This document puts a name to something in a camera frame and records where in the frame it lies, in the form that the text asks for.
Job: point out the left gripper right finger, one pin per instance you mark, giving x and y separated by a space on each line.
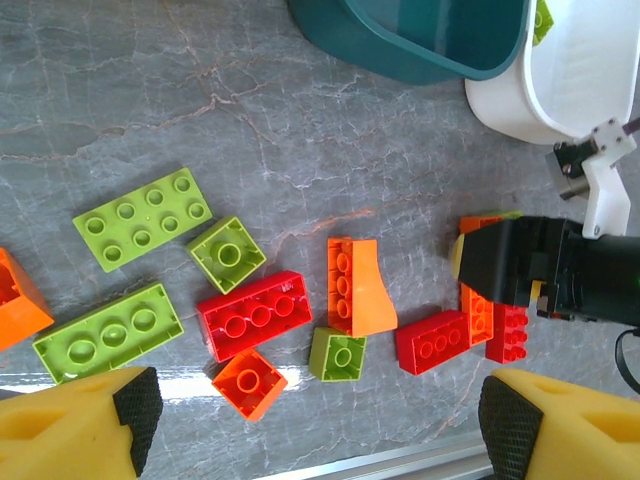
575 435

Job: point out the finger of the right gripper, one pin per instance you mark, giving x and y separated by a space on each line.
495 260

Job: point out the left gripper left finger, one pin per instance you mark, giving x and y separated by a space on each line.
60 435

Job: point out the small green lego brick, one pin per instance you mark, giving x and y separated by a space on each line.
227 255
541 22
510 215
337 356

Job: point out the long orange lego brick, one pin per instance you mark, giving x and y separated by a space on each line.
477 320

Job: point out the long red lego brick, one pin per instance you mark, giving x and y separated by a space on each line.
432 342
507 335
255 317

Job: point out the long green lego brick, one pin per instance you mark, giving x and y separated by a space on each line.
107 332

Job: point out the orange sloped lego brick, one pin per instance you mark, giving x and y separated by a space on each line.
367 295

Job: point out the small orange lego brick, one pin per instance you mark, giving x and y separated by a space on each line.
248 384

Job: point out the green eight-stud lego plate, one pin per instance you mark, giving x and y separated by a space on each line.
142 220

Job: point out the white plastic container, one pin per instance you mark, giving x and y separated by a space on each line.
505 100

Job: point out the teal plastic container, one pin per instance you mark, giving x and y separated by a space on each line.
360 45

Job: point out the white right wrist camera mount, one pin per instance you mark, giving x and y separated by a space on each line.
607 200

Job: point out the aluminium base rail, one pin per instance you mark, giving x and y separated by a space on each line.
400 457

